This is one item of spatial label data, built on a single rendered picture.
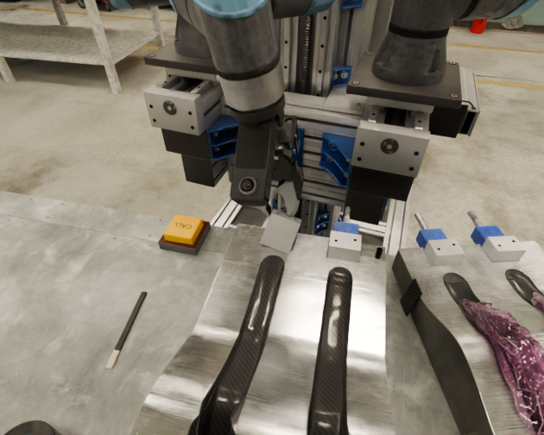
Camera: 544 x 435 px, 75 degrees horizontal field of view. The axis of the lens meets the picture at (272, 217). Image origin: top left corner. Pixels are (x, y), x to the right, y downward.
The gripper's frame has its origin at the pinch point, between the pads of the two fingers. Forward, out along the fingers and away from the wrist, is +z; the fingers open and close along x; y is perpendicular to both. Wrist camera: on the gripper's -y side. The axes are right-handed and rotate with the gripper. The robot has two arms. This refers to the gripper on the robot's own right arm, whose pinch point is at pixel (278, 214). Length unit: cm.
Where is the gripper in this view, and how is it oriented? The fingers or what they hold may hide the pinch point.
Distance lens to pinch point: 57.6
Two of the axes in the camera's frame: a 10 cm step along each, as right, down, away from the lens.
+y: 2.1, -7.6, 6.1
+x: -9.6, -0.5, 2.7
